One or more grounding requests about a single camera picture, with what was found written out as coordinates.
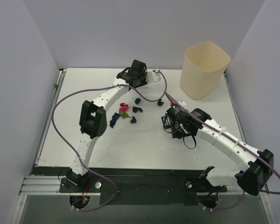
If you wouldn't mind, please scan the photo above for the cream plastic waste bin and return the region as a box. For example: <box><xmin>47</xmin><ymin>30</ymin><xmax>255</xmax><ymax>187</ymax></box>
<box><xmin>180</xmin><ymin>42</ymin><xmax>231</xmax><ymax>100</ymax></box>

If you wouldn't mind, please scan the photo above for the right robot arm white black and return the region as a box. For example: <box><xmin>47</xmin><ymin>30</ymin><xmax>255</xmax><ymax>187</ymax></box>
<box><xmin>161</xmin><ymin>104</ymin><xmax>273</xmax><ymax>196</ymax></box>

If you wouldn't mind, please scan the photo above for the black slotted scoop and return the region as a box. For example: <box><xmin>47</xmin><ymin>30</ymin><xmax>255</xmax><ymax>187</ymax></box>
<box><xmin>161</xmin><ymin>114</ymin><xmax>172</xmax><ymax>134</ymax></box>

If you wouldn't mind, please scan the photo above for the dark blue paper scrap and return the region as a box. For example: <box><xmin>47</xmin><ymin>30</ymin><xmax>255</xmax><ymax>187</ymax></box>
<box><xmin>134</xmin><ymin>98</ymin><xmax>141</xmax><ymax>105</ymax></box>

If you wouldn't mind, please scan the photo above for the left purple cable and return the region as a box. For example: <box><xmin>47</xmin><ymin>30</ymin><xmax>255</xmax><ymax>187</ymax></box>
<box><xmin>51</xmin><ymin>70</ymin><xmax>168</xmax><ymax>212</ymax></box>

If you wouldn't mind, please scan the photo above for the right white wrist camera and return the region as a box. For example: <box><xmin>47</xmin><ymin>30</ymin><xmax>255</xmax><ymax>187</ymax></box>
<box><xmin>177</xmin><ymin>100</ymin><xmax>186</xmax><ymax>106</ymax></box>

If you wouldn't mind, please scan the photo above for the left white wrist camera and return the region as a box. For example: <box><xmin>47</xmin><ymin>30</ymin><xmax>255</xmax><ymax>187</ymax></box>
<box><xmin>146</xmin><ymin>69</ymin><xmax>161</xmax><ymax>84</ymax></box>

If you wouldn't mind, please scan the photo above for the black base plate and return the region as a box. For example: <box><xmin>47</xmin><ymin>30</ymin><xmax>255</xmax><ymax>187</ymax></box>
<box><xmin>32</xmin><ymin>167</ymin><xmax>227</xmax><ymax>209</ymax></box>

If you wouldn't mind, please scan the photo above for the green paper scrap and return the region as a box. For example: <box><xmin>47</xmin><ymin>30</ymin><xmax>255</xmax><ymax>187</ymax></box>
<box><xmin>119</xmin><ymin>112</ymin><xmax>130</xmax><ymax>119</ymax></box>

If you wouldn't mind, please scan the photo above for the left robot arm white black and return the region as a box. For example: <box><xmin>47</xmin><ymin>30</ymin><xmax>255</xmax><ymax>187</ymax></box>
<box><xmin>66</xmin><ymin>60</ymin><xmax>147</xmax><ymax>192</ymax></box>

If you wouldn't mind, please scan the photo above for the black paper scrap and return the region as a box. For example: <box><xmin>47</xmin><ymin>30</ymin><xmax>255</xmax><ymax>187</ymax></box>
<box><xmin>157</xmin><ymin>99</ymin><xmax>164</xmax><ymax>106</ymax></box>
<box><xmin>132</xmin><ymin>106</ymin><xmax>143</xmax><ymax>113</ymax></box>
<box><xmin>110</xmin><ymin>119</ymin><xmax>116</xmax><ymax>128</ymax></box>

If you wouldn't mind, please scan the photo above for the aluminium frame rail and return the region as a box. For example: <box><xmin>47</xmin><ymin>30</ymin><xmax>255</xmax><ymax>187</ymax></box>
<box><xmin>18</xmin><ymin>176</ymin><xmax>270</xmax><ymax>196</ymax></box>

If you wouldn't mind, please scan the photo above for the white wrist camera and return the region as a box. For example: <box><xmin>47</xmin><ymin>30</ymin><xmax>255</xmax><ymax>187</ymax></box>
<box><xmin>177</xmin><ymin>100</ymin><xmax>186</xmax><ymax>106</ymax></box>
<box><xmin>146</xmin><ymin>69</ymin><xmax>161</xmax><ymax>84</ymax></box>

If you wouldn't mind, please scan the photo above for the pink paper scrap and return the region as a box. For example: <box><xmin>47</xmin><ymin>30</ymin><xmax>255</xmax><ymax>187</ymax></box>
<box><xmin>119</xmin><ymin>105</ymin><xmax>129</xmax><ymax>112</ymax></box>

